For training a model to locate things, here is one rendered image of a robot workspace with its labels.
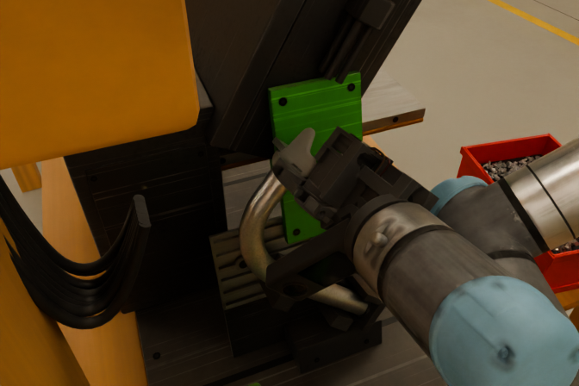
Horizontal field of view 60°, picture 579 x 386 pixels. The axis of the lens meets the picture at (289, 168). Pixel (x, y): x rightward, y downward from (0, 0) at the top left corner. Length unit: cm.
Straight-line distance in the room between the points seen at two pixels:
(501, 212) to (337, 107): 24
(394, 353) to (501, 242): 37
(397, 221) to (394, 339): 44
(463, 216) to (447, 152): 219
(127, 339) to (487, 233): 57
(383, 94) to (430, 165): 171
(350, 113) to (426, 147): 205
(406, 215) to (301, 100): 25
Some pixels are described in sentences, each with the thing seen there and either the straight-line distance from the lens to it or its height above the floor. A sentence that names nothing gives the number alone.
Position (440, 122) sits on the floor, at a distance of 286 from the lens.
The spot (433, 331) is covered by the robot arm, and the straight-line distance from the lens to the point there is 32.
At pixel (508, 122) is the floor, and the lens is 299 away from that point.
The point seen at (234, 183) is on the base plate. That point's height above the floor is 90.
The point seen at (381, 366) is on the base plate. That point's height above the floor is 90.
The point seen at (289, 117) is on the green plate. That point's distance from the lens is 58.
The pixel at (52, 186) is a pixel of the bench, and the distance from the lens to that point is 113.
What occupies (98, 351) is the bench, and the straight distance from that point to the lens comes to 84.
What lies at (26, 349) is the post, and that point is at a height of 124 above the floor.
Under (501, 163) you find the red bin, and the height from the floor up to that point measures 88.
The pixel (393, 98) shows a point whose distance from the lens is 84.
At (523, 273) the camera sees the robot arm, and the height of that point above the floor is 125.
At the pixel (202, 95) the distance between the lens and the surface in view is 63.
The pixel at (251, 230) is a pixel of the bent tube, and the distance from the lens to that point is 59.
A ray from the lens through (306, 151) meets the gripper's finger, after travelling 51.
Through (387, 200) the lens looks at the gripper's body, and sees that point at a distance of 40.
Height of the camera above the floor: 157
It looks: 40 degrees down
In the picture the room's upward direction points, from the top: straight up
